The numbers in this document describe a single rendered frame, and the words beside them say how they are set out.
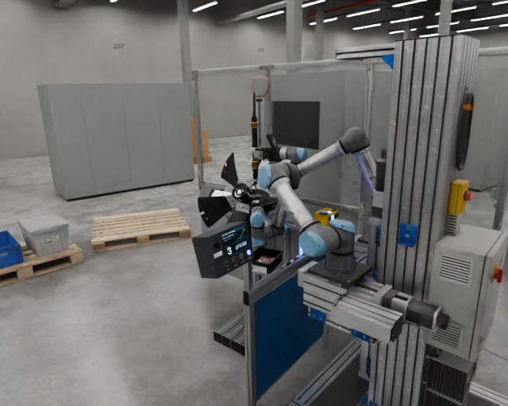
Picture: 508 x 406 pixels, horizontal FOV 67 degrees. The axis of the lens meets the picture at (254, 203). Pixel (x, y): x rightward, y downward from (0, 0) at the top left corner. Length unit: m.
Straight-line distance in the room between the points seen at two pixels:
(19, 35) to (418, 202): 13.35
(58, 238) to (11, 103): 9.58
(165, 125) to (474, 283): 6.97
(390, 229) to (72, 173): 6.44
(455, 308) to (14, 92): 13.41
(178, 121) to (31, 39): 7.18
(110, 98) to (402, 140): 6.45
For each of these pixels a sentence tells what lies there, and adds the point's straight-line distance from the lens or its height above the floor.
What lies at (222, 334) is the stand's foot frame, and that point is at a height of 0.07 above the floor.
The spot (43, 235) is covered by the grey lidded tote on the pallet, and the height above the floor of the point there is 0.39.
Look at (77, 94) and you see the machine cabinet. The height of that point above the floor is 1.86.
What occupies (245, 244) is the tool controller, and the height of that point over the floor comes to 1.16.
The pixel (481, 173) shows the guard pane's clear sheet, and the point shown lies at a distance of 2.67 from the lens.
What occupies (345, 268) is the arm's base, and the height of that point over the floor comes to 1.06.
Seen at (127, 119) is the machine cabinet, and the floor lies 1.39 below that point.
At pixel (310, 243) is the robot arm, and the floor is 1.21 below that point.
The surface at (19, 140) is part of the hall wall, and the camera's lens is 14.11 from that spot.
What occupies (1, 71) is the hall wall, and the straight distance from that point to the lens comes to 14.06.
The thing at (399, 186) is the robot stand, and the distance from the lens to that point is 1.77.
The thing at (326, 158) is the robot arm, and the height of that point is 1.49.
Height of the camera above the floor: 1.84
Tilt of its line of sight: 16 degrees down
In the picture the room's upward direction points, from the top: 1 degrees counter-clockwise
